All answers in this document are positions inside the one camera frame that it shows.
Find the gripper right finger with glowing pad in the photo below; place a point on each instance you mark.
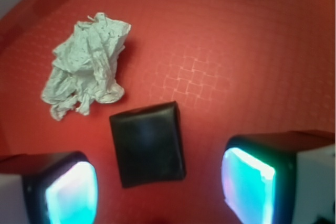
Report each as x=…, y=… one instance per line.
x=286, y=177

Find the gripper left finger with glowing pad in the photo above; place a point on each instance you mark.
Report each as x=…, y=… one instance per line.
x=48, y=188

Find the black box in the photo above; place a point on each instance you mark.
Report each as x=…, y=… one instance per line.
x=148, y=144

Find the crumpled white paper towel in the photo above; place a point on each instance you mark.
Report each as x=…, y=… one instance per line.
x=85, y=67

